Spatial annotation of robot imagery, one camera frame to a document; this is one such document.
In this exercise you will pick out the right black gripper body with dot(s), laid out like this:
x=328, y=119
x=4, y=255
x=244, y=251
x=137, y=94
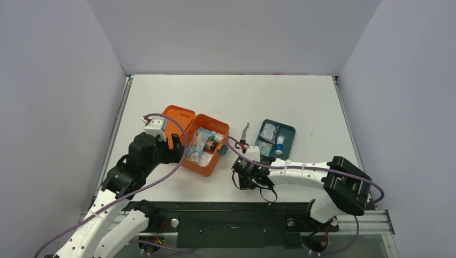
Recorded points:
x=242, y=147

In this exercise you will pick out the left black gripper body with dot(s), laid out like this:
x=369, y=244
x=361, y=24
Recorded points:
x=164, y=155

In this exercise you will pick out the blue snack packet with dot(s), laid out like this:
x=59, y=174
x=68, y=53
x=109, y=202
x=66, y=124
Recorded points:
x=197, y=144

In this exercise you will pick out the white gauze packet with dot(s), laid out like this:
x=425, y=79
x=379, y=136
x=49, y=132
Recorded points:
x=205, y=159

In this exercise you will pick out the orange plastic medicine box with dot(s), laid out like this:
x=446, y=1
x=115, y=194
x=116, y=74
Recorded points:
x=191, y=122

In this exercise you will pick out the small teal wipe packet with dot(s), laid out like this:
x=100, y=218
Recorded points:
x=264, y=148

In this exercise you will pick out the brown bottle orange cap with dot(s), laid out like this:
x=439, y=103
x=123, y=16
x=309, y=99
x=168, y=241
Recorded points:
x=210, y=145

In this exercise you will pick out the white blue tube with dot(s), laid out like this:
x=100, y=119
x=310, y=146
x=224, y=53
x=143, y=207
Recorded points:
x=279, y=147

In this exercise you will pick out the white bottle green label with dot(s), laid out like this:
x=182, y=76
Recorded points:
x=217, y=137

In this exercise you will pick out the teal divided tray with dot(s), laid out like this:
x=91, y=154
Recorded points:
x=275, y=139

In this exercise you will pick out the zip bag of wipes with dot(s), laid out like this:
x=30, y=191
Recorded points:
x=269, y=132

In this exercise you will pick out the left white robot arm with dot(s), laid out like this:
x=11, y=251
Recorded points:
x=122, y=182

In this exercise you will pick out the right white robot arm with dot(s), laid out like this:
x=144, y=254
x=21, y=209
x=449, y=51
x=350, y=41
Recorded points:
x=346, y=186

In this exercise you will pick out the black scissors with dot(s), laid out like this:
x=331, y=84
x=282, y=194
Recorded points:
x=244, y=133

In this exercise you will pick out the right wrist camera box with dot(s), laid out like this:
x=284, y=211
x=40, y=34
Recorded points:
x=251, y=152

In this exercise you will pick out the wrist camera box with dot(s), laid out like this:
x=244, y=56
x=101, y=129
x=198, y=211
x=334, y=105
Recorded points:
x=156, y=126
x=251, y=152

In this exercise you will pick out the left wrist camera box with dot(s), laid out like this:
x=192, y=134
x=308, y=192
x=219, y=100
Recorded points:
x=156, y=126

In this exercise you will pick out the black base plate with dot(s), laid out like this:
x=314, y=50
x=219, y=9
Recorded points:
x=237, y=224

